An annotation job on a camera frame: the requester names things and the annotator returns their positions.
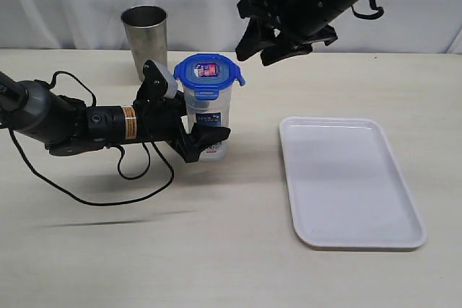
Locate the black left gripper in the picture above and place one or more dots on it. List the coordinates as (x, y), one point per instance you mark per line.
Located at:
(160, 119)

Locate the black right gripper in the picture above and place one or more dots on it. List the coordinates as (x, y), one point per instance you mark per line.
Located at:
(281, 29)

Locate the clear plastic jar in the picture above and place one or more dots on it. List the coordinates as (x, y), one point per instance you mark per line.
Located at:
(208, 107)

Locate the blue plastic lid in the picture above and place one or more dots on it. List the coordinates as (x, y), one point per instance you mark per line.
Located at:
(208, 74)

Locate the stainless steel cup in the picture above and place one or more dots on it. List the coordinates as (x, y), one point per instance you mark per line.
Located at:
(146, 32)

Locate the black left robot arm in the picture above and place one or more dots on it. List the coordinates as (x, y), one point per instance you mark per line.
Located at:
(67, 126)

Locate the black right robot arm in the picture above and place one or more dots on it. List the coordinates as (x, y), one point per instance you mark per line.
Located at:
(280, 29)

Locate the white plastic tray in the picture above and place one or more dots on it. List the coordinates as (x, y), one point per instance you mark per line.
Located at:
(345, 187)

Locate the white backdrop curtain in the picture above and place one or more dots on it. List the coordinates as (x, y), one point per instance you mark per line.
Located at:
(408, 26)

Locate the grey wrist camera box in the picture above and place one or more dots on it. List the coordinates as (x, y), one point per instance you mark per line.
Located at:
(158, 81)

